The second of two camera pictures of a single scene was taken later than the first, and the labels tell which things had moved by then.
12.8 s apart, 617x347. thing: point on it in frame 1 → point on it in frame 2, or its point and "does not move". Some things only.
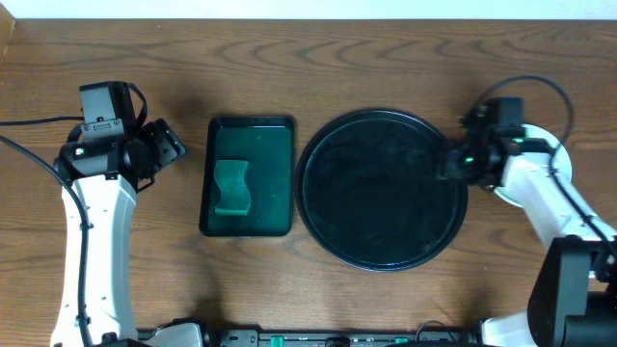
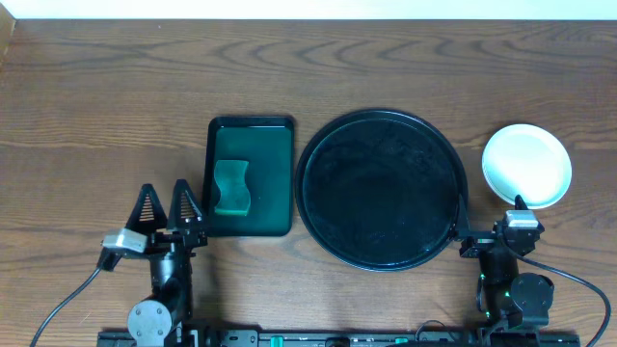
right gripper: (453, 154) → (480, 240)
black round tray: (367, 190) does not move
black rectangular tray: (266, 143) does not move
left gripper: (167, 142) → (170, 239)
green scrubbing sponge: (234, 192) does not move
